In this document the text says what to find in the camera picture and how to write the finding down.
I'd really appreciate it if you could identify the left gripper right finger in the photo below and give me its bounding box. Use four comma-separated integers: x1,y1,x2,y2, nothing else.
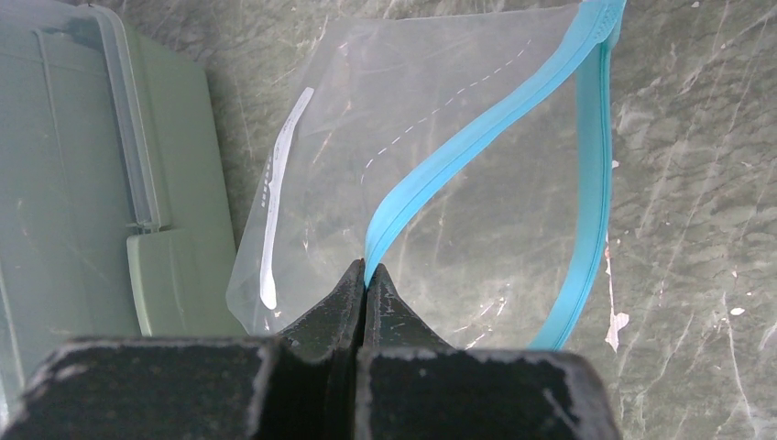
354,266,620,439

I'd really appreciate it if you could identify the clear zip top bag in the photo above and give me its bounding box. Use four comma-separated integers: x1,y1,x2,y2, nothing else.
225,1,625,349

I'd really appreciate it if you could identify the clear plastic storage box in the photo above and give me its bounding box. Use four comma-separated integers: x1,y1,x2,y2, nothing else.
1,1,244,421

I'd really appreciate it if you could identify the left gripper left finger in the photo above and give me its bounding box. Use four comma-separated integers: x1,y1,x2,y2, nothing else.
1,260,365,439

